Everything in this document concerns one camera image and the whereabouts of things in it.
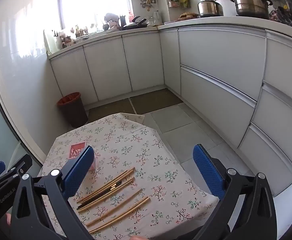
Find bamboo chopstick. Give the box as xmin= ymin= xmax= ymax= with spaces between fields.
xmin=77 ymin=168 xmax=135 ymax=204
xmin=88 ymin=196 xmax=151 ymax=234
xmin=77 ymin=177 xmax=135 ymax=213
xmin=76 ymin=167 xmax=136 ymax=204
xmin=85 ymin=189 xmax=143 ymax=227

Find white kitchen cabinets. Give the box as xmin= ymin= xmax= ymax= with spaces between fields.
xmin=49 ymin=17 xmax=292 ymax=195

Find pink perforated utensil holder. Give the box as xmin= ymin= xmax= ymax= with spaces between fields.
xmin=68 ymin=142 xmax=96 ymax=172

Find dark bin with red rim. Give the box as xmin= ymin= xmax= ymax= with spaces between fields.
xmin=57 ymin=92 xmax=88 ymax=128

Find floral tablecloth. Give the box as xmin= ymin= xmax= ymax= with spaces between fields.
xmin=42 ymin=113 xmax=218 ymax=239

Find clear glass jar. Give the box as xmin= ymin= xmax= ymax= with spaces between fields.
xmin=152 ymin=10 xmax=163 ymax=27

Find steel kettle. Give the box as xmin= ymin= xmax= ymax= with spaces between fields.
xmin=198 ymin=0 xmax=224 ymax=18

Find black frying pan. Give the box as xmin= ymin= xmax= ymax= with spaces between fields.
xmin=121 ymin=16 xmax=147 ymax=30

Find yellow green packet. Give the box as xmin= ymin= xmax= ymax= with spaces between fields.
xmin=179 ymin=0 xmax=191 ymax=9

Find steel stacked steamer pot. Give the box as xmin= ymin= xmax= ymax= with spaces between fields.
xmin=231 ymin=0 xmax=273 ymax=19

